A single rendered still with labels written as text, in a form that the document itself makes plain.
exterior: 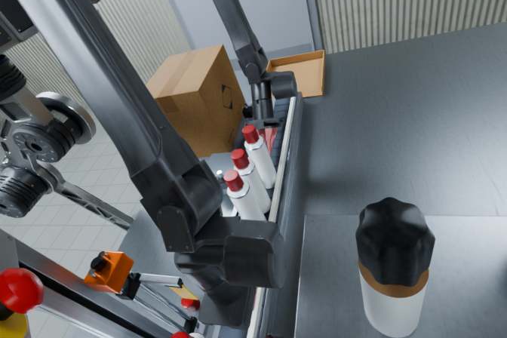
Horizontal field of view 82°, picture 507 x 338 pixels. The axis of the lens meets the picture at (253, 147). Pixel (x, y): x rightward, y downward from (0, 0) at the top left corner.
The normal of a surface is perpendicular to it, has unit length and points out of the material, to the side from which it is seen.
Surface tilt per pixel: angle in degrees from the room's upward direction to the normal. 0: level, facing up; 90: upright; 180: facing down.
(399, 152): 0
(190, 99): 90
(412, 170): 0
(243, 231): 28
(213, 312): 1
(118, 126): 63
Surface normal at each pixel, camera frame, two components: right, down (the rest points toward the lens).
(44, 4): -0.26, 0.26
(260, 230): -0.11, -0.96
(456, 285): -0.29, -0.70
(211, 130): -0.18, 0.70
